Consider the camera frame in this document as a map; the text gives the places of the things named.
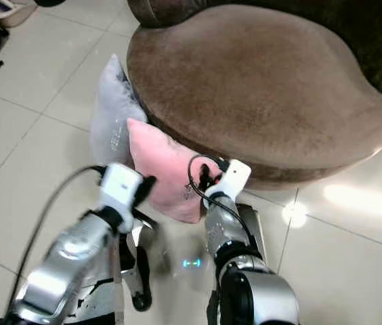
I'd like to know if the pink square pillow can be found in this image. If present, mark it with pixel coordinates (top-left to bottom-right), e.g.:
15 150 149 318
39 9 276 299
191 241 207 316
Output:
127 118 221 225

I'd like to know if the grey square pillow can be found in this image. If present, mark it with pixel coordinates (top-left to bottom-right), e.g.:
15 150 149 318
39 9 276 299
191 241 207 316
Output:
89 54 148 167

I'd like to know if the brown round fabric sofa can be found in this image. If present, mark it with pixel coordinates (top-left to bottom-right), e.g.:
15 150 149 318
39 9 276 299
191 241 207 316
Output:
127 0 382 191

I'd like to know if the black round object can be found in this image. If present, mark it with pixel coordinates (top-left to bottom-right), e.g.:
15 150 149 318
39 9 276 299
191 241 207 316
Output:
34 0 67 8

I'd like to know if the dark fabric throw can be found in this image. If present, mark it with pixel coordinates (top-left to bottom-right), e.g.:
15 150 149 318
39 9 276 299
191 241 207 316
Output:
299 0 382 104

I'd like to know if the beige and white box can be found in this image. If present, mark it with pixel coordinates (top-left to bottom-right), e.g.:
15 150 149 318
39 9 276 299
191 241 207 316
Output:
0 0 37 28

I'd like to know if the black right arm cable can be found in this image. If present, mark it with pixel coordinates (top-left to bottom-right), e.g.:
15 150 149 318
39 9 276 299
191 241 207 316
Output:
187 154 261 251

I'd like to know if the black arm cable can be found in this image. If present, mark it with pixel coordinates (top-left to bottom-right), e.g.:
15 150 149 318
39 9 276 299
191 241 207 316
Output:
187 154 261 251
4 165 105 319

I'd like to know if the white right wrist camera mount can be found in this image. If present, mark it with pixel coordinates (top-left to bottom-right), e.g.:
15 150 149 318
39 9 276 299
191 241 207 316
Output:
205 159 252 205

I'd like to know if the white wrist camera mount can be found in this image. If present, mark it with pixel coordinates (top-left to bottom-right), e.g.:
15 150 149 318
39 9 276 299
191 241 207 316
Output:
205 159 252 205
100 162 145 232

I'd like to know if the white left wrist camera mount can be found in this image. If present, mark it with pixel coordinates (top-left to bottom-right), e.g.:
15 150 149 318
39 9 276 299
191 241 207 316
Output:
100 162 145 232

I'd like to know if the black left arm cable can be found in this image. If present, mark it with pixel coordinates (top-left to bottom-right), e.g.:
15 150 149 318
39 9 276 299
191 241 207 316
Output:
4 165 105 319

